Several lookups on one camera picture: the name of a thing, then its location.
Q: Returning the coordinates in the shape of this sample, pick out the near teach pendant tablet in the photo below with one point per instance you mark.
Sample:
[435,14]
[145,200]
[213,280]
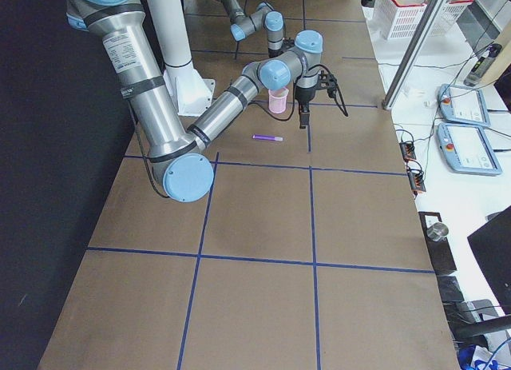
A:
[467,150]

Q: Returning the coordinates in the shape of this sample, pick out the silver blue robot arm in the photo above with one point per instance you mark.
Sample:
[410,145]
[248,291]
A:
[265,18]
[147,43]

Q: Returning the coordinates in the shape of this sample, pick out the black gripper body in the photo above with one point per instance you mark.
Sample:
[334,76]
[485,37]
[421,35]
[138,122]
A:
[305,95]

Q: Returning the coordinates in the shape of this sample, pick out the computer monitor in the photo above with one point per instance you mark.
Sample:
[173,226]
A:
[490,245]

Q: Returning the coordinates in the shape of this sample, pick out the aluminium frame post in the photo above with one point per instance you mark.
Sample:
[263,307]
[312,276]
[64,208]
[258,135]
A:
[425,26]

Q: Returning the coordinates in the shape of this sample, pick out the purple highlighter pen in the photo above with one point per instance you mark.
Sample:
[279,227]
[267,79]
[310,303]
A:
[262,137]

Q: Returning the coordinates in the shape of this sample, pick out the teach pendant tablet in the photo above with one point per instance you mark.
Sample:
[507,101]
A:
[460,104]
[467,150]

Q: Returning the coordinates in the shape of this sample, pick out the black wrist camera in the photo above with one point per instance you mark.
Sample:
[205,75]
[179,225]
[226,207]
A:
[328,82]

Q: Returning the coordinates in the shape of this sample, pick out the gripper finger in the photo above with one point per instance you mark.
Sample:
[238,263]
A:
[304,116]

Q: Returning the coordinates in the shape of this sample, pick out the small metal cup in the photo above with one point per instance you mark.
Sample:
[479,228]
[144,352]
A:
[436,232]

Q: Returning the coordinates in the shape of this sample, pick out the pink mesh pen holder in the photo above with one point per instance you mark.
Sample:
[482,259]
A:
[277,100]

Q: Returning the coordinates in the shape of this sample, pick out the far teach pendant tablet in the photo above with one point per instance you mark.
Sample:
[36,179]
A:
[460,104]

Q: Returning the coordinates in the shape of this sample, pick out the red white plastic basket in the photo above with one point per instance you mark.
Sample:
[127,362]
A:
[398,19]

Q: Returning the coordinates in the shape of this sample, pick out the orange black connector box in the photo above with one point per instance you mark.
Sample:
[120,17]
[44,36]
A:
[408,150]

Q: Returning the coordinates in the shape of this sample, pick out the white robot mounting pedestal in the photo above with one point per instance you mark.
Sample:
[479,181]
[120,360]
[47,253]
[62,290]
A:
[190,93]

